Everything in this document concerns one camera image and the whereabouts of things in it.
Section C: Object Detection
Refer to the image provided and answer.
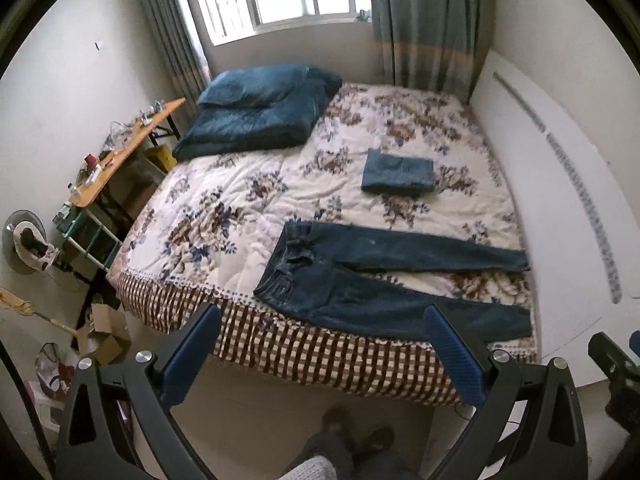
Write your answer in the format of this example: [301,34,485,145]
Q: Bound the dark blue denim jeans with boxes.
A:
[254,221,533,344]

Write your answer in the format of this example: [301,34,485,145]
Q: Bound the red white plastic bag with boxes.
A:
[35,342,77,401]

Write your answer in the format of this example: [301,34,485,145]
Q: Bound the white board with grey strip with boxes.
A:
[471,52,639,387]

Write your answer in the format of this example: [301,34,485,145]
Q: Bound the open cardboard box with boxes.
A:
[77,304,131,365]

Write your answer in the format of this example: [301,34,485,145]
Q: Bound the operator's dark shoes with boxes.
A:
[321,405,395,458]

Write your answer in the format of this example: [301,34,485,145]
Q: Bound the green white shelf rack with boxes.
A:
[56,204,122,271]

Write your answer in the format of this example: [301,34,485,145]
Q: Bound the floral quilt bedspread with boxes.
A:
[106,81,539,351]

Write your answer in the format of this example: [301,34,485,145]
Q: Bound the folded blue denim pants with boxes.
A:
[361,148,435,197]

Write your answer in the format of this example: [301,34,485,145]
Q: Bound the yellow box under desk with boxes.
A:
[144,144,177,172]

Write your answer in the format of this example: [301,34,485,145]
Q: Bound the wooden folding desk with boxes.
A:
[68,98,186,208]

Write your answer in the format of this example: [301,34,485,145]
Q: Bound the dark blue folded duvet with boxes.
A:
[172,64,343,162]

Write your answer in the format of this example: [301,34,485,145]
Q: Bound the right grey-green curtain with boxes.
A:
[371,0,496,102]

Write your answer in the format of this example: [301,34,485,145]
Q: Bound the grey-green curtain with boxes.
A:
[141,0,212,113]
[371,0,496,102]

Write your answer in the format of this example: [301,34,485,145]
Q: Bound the blue pillow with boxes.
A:
[198,63,310,108]

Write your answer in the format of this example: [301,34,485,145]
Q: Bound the left grey-green curtain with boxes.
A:
[141,0,212,113]

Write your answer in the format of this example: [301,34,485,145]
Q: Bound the wooden broom handle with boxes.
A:
[0,288,77,337]

